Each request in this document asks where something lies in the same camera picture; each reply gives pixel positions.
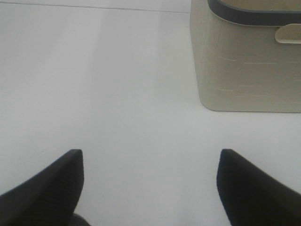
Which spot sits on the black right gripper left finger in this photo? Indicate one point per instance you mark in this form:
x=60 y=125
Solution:
x=49 y=198

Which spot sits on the beige basket grey rim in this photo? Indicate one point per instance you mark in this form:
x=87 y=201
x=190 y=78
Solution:
x=247 y=54

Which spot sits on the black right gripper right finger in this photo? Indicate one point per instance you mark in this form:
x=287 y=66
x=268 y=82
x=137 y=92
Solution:
x=251 y=197

